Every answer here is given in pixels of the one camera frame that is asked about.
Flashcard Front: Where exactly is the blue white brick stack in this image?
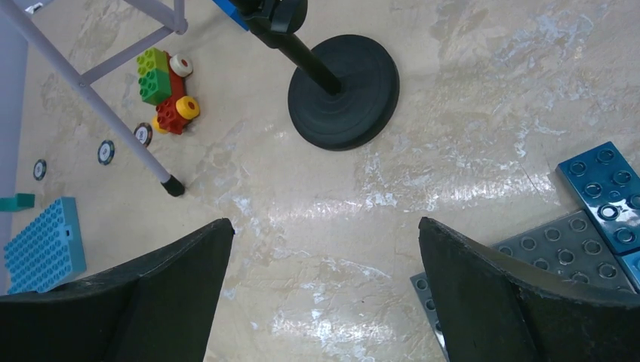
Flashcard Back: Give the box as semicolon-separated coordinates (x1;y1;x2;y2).
213;0;249;31

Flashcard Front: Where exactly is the dark blue poker chip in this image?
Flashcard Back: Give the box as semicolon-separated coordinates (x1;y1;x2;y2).
32;159;47;181

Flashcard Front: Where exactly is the dark blue brick plate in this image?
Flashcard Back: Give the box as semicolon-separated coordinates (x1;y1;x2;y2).
556;142;639;255

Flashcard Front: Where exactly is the lilac tripod music stand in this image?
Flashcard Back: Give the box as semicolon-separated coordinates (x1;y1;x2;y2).
0;0;189;198

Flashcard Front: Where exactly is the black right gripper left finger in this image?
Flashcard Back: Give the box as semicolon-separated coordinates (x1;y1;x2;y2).
1;218;235;361

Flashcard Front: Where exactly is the grey brick baseplate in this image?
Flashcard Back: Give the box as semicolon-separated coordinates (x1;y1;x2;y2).
411;211;639;361

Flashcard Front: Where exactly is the black microphone desk stand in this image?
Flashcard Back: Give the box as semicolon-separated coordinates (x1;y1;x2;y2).
233;1;400;151

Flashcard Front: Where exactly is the colourful toy brick car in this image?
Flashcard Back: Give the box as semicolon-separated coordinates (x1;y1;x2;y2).
136;47;201;135

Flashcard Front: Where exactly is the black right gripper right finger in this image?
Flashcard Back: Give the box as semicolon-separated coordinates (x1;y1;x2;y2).
419;217;639;361

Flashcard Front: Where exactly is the light blue brick plate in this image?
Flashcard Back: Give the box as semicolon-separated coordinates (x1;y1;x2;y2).
617;250;640;293

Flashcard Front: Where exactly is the teal curved block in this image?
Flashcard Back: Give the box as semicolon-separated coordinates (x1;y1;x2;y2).
0;193;35;213

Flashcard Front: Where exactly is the light blue brick baseplate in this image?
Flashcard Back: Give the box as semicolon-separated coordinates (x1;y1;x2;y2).
4;197;87;294

